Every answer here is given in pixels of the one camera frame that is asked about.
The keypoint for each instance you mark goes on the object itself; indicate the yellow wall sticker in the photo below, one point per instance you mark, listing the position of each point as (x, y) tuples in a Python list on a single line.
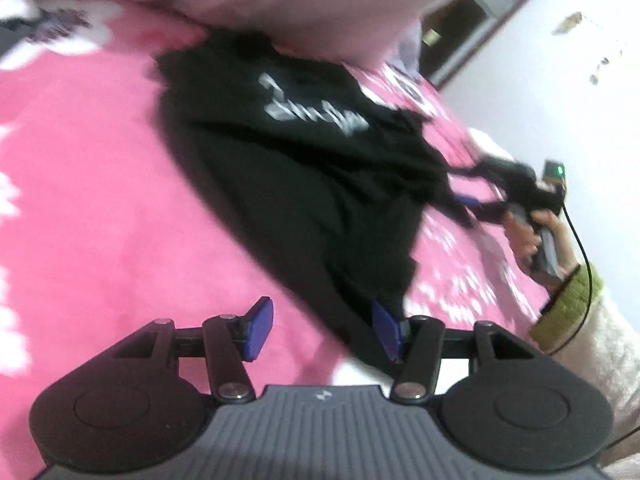
[(572, 22)]

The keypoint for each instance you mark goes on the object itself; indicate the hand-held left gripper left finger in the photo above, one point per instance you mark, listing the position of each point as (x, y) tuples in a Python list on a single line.
[(257, 327)]

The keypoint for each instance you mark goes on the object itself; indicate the black printed t-shirt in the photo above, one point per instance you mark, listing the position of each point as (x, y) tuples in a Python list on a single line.
[(300, 185)]

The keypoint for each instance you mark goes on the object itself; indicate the person's right forearm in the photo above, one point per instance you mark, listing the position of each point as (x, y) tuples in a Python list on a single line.
[(600, 345)]

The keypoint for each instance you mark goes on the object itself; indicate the pink floral blanket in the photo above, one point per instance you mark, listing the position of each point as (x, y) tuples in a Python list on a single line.
[(100, 185)]

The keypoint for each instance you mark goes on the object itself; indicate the person's right hand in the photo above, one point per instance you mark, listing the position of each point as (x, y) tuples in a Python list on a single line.
[(520, 240)]

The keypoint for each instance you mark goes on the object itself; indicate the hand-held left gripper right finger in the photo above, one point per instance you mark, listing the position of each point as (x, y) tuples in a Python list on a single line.
[(386, 335)]

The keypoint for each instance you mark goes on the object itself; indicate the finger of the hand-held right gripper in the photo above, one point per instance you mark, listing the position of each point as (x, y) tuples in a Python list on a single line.
[(472, 203), (482, 170)]

